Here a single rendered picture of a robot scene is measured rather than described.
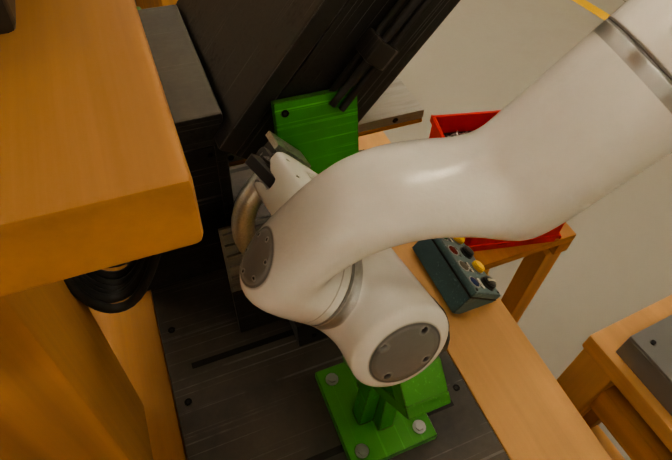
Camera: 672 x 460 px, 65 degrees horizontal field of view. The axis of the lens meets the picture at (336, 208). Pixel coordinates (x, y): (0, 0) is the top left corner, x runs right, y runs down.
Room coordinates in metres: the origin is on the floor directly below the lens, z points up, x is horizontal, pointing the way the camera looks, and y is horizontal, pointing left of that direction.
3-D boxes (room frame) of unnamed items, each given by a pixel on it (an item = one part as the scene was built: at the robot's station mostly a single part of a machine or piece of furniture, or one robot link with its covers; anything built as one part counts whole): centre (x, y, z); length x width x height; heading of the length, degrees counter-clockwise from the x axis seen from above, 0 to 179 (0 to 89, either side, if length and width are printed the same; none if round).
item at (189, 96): (0.64, 0.30, 1.07); 0.30 x 0.18 x 0.34; 26
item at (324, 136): (0.56, 0.04, 1.17); 0.13 x 0.12 x 0.20; 26
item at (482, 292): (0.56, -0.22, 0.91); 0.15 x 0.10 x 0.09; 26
